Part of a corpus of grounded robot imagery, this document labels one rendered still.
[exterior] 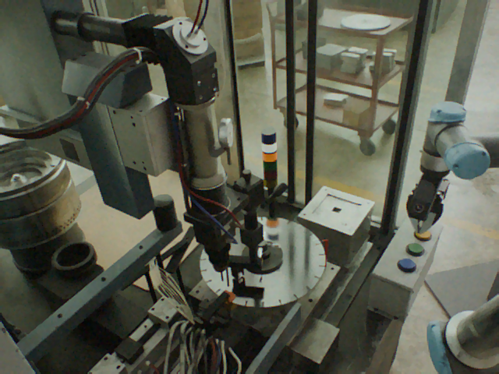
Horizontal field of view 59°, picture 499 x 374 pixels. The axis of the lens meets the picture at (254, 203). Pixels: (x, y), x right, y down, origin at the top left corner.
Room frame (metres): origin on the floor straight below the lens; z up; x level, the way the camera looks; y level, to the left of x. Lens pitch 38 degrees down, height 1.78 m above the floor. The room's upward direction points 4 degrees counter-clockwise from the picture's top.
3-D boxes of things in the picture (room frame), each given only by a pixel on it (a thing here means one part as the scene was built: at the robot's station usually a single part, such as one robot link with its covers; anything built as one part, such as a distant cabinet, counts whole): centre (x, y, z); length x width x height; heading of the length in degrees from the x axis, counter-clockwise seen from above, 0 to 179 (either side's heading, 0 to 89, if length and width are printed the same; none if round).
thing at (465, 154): (0.77, -0.46, 1.27); 0.11 x 0.11 x 0.08; 89
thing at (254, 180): (0.75, 0.01, 1.17); 0.06 x 0.05 x 0.20; 135
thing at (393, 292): (0.87, -0.42, 0.82); 0.28 x 0.11 x 0.15; 144
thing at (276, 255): (0.83, -0.01, 0.96); 0.11 x 0.11 x 0.03
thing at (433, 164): (0.88, -0.44, 1.19); 0.08 x 0.08 x 0.05
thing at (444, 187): (0.88, -0.45, 1.11); 0.09 x 0.08 x 0.12; 144
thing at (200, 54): (0.78, 0.20, 1.45); 0.35 x 0.07 x 0.28; 54
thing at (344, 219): (1.06, -0.26, 0.82); 0.18 x 0.18 x 0.15; 54
